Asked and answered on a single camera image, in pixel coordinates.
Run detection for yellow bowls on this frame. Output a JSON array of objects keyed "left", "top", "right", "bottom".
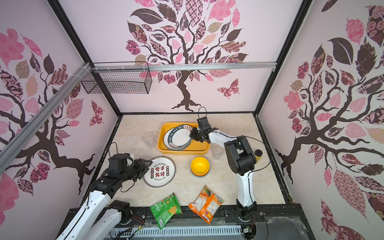
[{"left": 191, "top": 157, "right": 210, "bottom": 177}]

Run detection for green snack bag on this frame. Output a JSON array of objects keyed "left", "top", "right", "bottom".
[{"left": 150, "top": 193, "right": 183, "bottom": 230}]

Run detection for clear cup front right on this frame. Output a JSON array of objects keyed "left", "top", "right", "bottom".
[{"left": 211, "top": 144, "right": 225, "bottom": 160}]

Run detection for plate with green rim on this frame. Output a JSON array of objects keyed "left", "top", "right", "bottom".
[{"left": 163, "top": 125, "right": 193, "bottom": 151}]

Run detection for aluminium rail back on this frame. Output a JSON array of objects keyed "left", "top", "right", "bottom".
[{"left": 93, "top": 62, "right": 277, "bottom": 72}]

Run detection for yellow juice bottle black cap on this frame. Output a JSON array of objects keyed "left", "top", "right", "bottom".
[{"left": 254, "top": 149, "right": 263, "bottom": 164}]

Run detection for aluminium rail left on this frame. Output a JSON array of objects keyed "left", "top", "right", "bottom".
[{"left": 1, "top": 63, "right": 92, "bottom": 173}]

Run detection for aluminium rail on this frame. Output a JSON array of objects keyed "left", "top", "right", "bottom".
[
  {"left": 93, "top": 62, "right": 277, "bottom": 72},
  {"left": 1, "top": 63, "right": 92, "bottom": 173}
]

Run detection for yellow plastic bin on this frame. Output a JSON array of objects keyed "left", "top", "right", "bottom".
[{"left": 157, "top": 122, "right": 210, "bottom": 155}]

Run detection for clear cup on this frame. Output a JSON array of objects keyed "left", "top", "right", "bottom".
[
  {"left": 211, "top": 144, "right": 225, "bottom": 160},
  {"left": 142, "top": 132, "right": 156, "bottom": 148}
]

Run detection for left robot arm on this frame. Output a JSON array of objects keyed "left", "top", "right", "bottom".
[{"left": 57, "top": 154, "right": 153, "bottom": 240}]

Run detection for black wire basket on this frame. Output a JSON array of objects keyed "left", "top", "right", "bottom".
[{"left": 81, "top": 62, "right": 153, "bottom": 94}]

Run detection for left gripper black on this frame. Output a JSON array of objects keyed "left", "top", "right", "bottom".
[{"left": 120, "top": 158, "right": 153, "bottom": 183}]

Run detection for white slotted cable duct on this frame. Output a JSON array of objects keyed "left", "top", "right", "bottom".
[{"left": 68, "top": 225, "right": 243, "bottom": 240}]

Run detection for orange snack bag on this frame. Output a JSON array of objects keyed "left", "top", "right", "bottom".
[{"left": 189, "top": 186, "right": 224, "bottom": 225}]

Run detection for clear cup left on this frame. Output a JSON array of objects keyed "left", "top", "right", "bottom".
[{"left": 142, "top": 132, "right": 156, "bottom": 148}]

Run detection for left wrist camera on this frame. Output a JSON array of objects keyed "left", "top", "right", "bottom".
[{"left": 109, "top": 153, "right": 133, "bottom": 172}]

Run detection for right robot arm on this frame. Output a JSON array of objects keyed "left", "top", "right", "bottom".
[{"left": 190, "top": 117, "right": 262, "bottom": 222}]

